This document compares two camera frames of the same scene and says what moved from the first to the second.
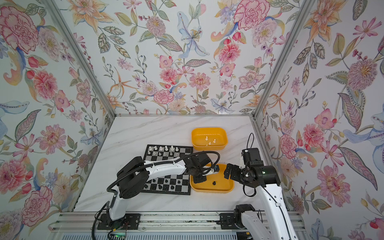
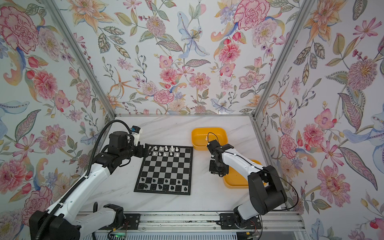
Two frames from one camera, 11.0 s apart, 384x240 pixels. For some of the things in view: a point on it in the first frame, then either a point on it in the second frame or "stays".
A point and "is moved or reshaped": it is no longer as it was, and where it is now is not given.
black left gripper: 199,180 to 141,153
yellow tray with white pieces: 209,138 stays
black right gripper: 227,171 to 212,171
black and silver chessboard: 175,184 stays
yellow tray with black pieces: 216,183 is moved or reshaped
